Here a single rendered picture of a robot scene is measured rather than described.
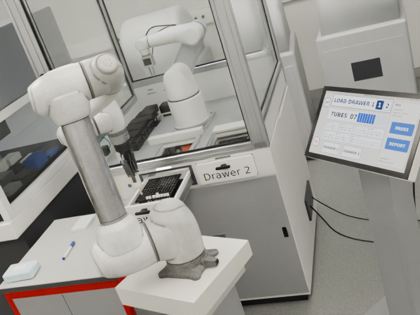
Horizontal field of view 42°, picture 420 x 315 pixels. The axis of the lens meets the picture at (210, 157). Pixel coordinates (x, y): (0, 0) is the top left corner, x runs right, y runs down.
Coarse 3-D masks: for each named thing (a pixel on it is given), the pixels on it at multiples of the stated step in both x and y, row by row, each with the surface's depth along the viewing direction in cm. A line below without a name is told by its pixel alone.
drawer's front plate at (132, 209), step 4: (136, 204) 246; (140, 204) 244; (144, 204) 243; (148, 204) 243; (152, 204) 242; (128, 208) 246; (132, 208) 245; (136, 208) 245; (140, 208) 244; (144, 208) 244; (148, 208) 243; (132, 212) 246; (136, 216) 247; (140, 216) 246; (144, 216) 246; (148, 216) 245; (144, 220) 247
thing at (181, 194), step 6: (162, 174) 277; (168, 174) 275; (186, 174) 268; (144, 180) 277; (186, 180) 264; (192, 180) 272; (180, 186) 257; (186, 186) 262; (138, 192) 267; (180, 192) 254; (186, 192) 261; (132, 198) 261; (180, 198) 252; (132, 204) 259
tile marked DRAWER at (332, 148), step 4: (324, 144) 224; (328, 144) 222; (332, 144) 220; (336, 144) 219; (340, 144) 217; (324, 148) 223; (328, 148) 222; (332, 148) 220; (336, 148) 218; (328, 152) 221; (332, 152) 219; (336, 152) 218
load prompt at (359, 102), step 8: (336, 96) 225; (344, 96) 221; (352, 96) 218; (360, 96) 215; (336, 104) 224; (344, 104) 220; (352, 104) 217; (360, 104) 214; (368, 104) 211; (376, 104) 207; (384, 104) 204
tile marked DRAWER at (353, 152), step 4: (344, 148) 215; (348, 148) 214; (352, 148) 212; (356, 148) 210; (360, 148) 209; (344, 152) 215; (348, 152) 213; (352, 152) 211; (356, 152) 210; (360, 152) 208; (344, 156) 214; (348, 156) 213; (352, 156) 211; (356, 156) 210; (360, 156) 208
